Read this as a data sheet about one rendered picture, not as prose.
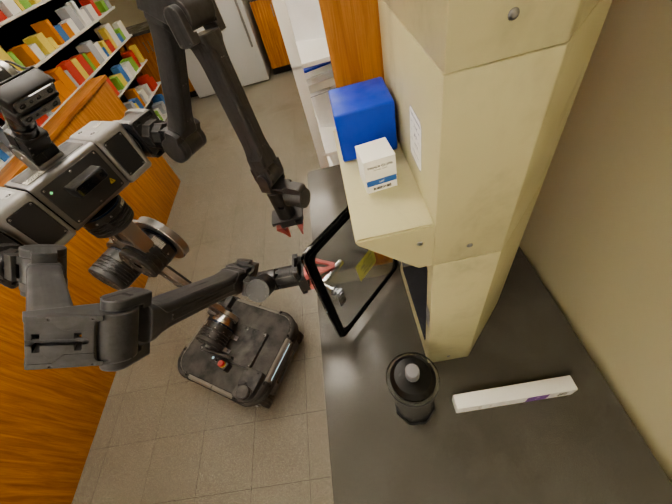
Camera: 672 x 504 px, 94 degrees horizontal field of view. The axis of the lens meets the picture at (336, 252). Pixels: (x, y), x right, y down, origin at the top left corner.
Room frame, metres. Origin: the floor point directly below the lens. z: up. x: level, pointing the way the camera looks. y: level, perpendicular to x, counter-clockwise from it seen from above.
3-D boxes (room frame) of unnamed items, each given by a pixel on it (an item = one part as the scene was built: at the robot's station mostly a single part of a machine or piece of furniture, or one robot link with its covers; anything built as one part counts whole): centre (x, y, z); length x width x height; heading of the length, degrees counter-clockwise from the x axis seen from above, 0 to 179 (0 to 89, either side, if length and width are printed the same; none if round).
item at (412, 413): (0.19, -0.07, 1.06); 0.11 x 0.11 x 0.21
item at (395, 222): (0.45, -0.11, 1.46); 0.32 x 0.11 x 0.10; 172
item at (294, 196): (0.76, 0.08, 1.31); 0.11 x 0.09 x 0.12; 53
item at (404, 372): (0.19, -0.07, 1.18); 0.09 x 0.09 x 0.07
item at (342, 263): (0.50, -0.05, 1.19); 0.30 x 0.01 x 0.40; 126
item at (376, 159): (0.41, -0.10, 1.54); 0.05 x 0.05 x 0.06; 88
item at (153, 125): (1.01, 0.40, 1.45); 0.09 x 0.08 x 0.12; 143
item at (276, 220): (0.78, 0.11, 1.21); 0.10 x 0.07 x 0.07; 82
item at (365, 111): (0.53, -0.12, 1.56); 0.10 x 0.10 x 0.09; 82
